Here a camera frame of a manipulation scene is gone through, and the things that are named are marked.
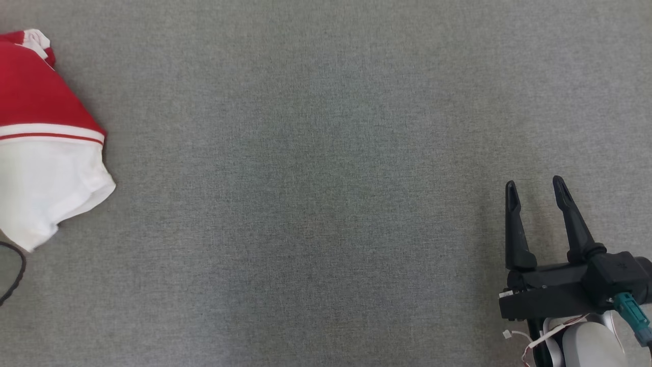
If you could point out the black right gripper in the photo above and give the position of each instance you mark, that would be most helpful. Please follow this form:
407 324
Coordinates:
555 293

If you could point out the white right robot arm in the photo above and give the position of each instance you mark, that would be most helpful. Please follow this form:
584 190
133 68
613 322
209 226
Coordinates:
586 346

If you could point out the red white Bulls jersey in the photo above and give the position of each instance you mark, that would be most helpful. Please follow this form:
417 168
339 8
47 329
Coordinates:
41 92

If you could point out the teal right gripper connector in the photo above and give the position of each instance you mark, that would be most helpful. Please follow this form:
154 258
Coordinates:
631 311

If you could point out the grey fabric sofa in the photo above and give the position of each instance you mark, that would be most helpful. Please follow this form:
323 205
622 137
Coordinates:
316 178

